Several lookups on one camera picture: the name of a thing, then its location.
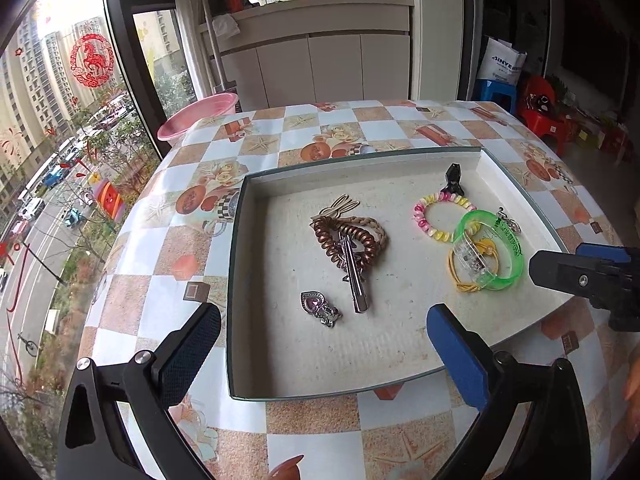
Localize brown spiral hair tie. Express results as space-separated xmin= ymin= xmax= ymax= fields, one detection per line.
xmin=312 ymin=216 xmax=378 ymax=266

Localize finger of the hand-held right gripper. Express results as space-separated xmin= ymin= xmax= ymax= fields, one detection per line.
xmin=529 ymin=250 xmax=640 ymax=332
xmin=575 ymin=242 xmax=632 ymax=264

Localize red plastic chair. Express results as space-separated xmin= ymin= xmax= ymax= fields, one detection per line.
xmin=515 ymin=75 xmax=573 ymax=156

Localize pink yellow spiral bracelet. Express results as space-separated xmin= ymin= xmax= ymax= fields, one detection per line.
xmin=413 ymin=191 xmax=477 ymax=243

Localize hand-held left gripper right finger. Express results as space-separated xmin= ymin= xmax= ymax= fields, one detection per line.
xmin=426 ymin=304 xmax=593 ymax=480

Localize person's right hand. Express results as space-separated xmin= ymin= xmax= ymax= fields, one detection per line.
xmin=624 ymin=360 xmax=640 ymax=442

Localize red paper-cut window decoration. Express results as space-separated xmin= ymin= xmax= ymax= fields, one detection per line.
xmin=69 ymin=34 xmax=117 ymax=88

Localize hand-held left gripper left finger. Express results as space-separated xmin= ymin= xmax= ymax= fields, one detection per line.
xmin=55 ymin=302 xmax=222 ymax=480

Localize silver metal hair clip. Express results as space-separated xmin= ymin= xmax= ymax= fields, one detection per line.
xmin=336 ymin=227 xmax=373 ymax=314

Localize small silver charm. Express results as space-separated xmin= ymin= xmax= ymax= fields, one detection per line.
xmin=495 ymin=208 xmax=522 ymax=235

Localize white shopping bag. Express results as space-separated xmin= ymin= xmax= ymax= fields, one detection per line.
xmin=477 ymin=36 xmax=527 ymax=86

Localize cardboard boxes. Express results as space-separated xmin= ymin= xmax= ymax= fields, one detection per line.
xmin=575 ymin=110 xmax=631 ymax=153

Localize white tray with green rim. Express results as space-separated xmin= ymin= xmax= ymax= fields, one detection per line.
xmin=227 ymin=146 xmax=576 ymax=402

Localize braided hair tie rabbit charm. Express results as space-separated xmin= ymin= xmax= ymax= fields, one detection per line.
xmin=310 ymin=193 xmax=389 ymax=253

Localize blue plastic stool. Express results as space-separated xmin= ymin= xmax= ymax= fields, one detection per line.
xmin=474 ymin=79 xmax=518 ymax=113

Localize white cabinet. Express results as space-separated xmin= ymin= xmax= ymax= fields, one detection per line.
xmin=212 ymin=0 xmax=416 ymax=111

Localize purple heart hair clip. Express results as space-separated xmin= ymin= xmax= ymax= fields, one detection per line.
xmin=300 ymin=290 xmax=343 ymax=329

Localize pink plastic basin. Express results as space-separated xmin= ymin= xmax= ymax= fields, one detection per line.
xmin=157 ymin=92 xmax=239 ymax=142

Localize white crumpled cloth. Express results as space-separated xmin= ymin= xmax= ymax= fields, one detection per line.
xmin=210 ymin=14 xmax=242 ymax=38

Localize green translucent bracelet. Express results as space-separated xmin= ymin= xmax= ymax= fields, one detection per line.
xmin=453 ymin=208 xmax=526 ymax=292

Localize black claw hair clip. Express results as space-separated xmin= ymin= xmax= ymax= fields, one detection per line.
xmin=440 ymin=162 xmax=466 ymax=196

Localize yellow hair tie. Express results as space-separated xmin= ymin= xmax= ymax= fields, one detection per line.
xmin=447 ymin=240 xmax=496 ymax=295

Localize white pole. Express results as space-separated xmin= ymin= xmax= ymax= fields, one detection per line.
xmin=200 ymin=0 xmax=226 ymax=98

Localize clear plastic hair clip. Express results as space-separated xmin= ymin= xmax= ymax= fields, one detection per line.
xmin=452 ymin=240 xmax=488 ymax=281

